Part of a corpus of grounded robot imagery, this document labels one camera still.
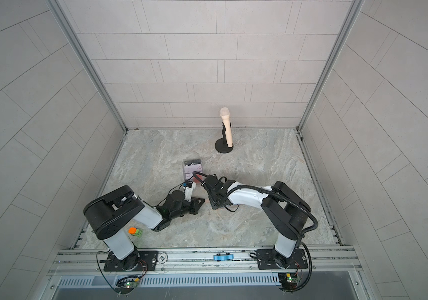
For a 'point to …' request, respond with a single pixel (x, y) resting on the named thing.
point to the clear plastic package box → (192, 165)
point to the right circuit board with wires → (290, 280)
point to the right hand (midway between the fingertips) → (218, 202)
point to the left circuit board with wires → (127, 284)
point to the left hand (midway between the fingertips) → (207, 201)
